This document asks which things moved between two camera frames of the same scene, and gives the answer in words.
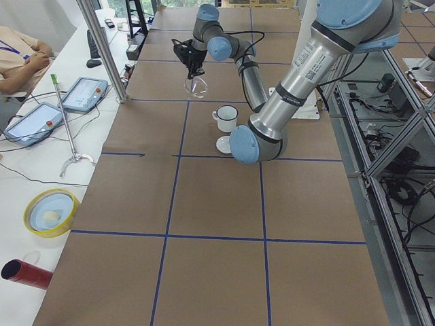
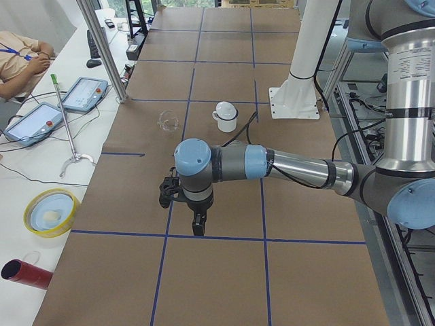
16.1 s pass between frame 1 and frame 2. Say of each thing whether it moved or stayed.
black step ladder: stayed
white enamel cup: stayed
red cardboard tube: stayed
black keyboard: stayed
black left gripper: moved
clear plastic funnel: moved
